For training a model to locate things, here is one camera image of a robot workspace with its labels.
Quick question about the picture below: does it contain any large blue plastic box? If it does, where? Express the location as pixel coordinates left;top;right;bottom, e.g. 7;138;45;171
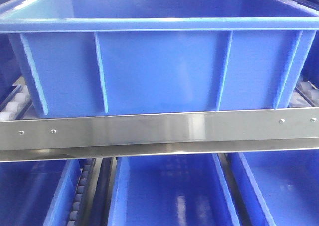
0;0;319;118

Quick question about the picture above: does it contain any blue crate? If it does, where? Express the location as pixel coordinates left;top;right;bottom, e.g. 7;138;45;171
0;160;81;226
227;150;319;226
108;154;240;226

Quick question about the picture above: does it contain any lower left blue crate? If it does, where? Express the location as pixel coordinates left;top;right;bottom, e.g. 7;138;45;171
0;160;81;226

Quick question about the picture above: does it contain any lower steel rack bar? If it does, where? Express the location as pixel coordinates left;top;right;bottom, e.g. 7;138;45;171
0;107;319;162

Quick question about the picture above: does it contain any lower centre blue crate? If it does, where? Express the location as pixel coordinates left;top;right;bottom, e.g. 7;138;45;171
108;154;240;226

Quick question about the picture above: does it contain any lower right blue crate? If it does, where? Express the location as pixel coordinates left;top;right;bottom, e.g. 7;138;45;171
227;150;319;226

